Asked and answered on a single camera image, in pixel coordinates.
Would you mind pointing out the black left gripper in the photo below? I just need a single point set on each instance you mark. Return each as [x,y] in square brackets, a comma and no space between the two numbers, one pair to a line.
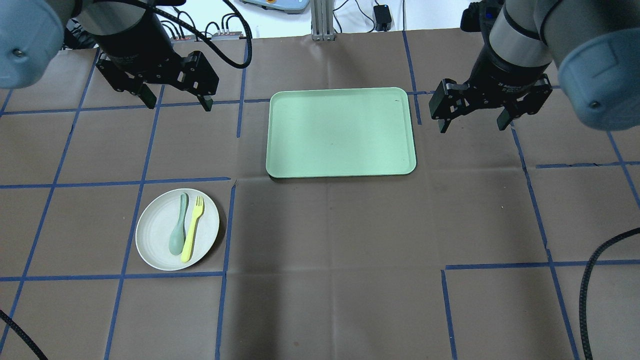
[134,51]

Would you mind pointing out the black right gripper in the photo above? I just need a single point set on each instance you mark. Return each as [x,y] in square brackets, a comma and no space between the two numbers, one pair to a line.
[501,80]

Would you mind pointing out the yellow fork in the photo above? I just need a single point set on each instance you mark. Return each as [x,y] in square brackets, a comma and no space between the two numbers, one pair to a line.
[189,243]

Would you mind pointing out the round white plate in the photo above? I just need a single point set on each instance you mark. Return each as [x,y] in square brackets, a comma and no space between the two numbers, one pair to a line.
[157,221]

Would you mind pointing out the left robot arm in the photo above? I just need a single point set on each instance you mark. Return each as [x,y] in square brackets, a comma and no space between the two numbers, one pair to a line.
[135,49]

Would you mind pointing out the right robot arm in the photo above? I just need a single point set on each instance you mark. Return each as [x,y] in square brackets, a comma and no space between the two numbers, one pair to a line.
[594,45]

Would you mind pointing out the light green tray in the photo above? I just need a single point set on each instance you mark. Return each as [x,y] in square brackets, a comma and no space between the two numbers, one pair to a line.
[352,132]

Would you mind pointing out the black power adapter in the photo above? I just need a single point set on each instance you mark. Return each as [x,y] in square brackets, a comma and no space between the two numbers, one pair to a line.
[383,19]

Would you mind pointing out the sage green spoon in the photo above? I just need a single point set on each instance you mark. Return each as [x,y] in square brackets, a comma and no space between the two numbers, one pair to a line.
[177,237]

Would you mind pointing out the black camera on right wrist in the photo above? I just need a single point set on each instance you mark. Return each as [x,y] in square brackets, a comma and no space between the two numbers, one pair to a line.
[480,15]

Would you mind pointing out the aluminium frame post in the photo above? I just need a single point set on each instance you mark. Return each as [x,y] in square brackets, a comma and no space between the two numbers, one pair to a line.
[322,20]

